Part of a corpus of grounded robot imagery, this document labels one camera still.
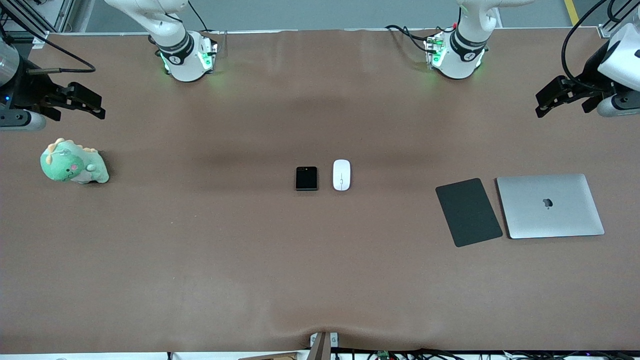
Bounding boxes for white computer mouse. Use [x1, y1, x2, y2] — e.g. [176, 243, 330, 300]
[332, 159, 352, 192]

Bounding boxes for black phone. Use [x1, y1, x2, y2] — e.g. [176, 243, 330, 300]
[295, 166, 319, 192]

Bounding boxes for black mouse pad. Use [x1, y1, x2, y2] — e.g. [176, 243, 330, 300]
[435, 177, 504, 248]

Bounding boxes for green dinosaur plush toy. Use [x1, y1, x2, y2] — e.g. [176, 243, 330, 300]
[40, 137, 110, 185]

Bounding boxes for silver closed laptop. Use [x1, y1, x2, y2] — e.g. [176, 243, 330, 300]
[496, 173, 606, 240]

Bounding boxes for brown table cover mat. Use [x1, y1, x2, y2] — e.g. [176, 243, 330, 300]
[0, 28, 640, 354]

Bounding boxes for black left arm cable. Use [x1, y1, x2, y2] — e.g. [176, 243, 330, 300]
[560, 0, 640, 94]

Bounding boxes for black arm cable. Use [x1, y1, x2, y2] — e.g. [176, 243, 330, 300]
[0, 0, 97, 74]
[560, 0, 640, 94]

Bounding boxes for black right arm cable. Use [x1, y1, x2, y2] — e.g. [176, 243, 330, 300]
[0, 0, 97, 74]

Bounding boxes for aluminium frame profile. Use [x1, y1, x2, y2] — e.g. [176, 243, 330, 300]
[597, 0, 640, 39]
[0, 0, 76, 34]

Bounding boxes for black base power cables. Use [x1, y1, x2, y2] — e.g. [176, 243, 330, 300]
[385, 24, 442, 54]

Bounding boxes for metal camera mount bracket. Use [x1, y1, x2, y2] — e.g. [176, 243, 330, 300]
[309, 331, 339, 360]

